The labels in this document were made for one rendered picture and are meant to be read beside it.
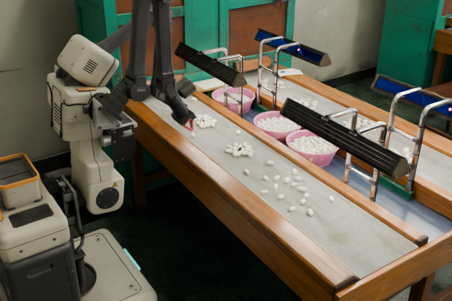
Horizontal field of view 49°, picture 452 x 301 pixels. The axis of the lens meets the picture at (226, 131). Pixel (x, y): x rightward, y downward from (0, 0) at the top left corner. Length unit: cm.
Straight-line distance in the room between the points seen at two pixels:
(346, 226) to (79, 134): 110
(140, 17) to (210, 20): 140
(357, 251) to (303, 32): 319
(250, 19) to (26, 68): 153
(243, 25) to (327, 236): 178
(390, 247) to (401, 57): 332
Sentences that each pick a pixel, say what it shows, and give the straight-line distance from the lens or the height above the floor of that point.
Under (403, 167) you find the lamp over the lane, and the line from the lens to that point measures 176.
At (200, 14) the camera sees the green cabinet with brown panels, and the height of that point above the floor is 120.
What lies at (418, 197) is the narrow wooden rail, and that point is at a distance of 234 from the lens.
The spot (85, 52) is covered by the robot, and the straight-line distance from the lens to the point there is 192.
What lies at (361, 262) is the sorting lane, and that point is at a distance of 185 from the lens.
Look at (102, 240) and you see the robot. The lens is 267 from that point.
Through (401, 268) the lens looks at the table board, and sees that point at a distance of 191.
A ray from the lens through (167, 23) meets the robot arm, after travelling 186.
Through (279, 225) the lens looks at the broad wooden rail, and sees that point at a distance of 192.
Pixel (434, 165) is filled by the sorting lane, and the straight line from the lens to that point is 253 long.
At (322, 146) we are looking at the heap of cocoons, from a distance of 255.
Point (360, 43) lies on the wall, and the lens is 545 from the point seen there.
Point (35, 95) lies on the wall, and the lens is 366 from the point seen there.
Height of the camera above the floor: 193
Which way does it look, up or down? 27 degrees down
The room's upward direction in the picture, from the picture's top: straight up
